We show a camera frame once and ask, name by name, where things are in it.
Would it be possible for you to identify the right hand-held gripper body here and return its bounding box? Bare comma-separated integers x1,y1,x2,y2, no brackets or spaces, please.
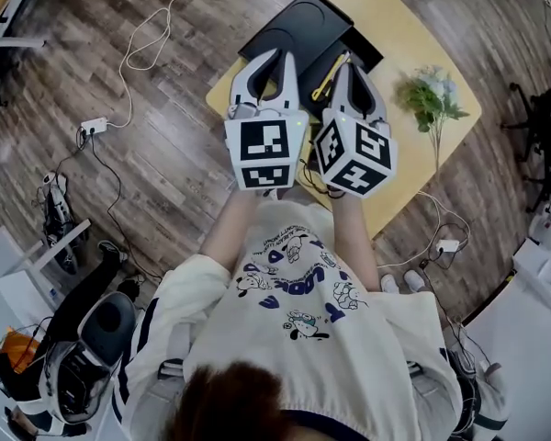
312,107,399,198

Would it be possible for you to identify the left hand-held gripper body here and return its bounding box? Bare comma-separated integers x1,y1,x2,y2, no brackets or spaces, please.
223,103,309,195

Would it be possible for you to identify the yellow black tool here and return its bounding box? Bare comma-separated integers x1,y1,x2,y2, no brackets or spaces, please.
310,51,353,103

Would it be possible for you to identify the black box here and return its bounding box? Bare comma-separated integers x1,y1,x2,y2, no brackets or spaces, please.
237,0,386,109

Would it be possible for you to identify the person's right forearm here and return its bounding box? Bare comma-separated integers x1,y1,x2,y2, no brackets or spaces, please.
331,193,380,293

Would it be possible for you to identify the person's left forearm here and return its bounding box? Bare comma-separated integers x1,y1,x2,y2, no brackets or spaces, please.
199,189,258,275

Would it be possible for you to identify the artificial flower bunch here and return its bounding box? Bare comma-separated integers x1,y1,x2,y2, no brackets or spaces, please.
394,64,470,174

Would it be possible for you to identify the yellow wooden table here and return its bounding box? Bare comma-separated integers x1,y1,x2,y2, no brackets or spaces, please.
205,0,483,241

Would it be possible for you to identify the white printed shirt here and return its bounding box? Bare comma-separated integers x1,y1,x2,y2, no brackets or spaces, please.
112,199,463,441

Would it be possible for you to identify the white gripper device on floor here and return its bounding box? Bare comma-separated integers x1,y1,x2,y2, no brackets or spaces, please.
36,170,82,275

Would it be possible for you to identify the white desk leg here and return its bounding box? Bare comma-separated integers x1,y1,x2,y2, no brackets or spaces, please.
0,37,47,50

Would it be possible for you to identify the white desk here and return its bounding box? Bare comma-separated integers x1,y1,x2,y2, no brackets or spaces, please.
0,218,93,441
463,291,551,441

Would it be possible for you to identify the orange bag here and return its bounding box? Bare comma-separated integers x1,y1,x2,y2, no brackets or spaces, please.
2,331,42,376

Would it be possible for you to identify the black wrist cord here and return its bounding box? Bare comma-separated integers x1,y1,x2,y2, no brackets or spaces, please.
300,161,345,199

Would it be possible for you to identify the white power cable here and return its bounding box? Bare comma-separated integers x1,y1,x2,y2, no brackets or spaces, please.
376,189,472,268
107,0,235,129

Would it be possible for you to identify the black power cable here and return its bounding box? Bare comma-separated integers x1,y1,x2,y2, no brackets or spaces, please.
75,126,162,279
417,220,472,321

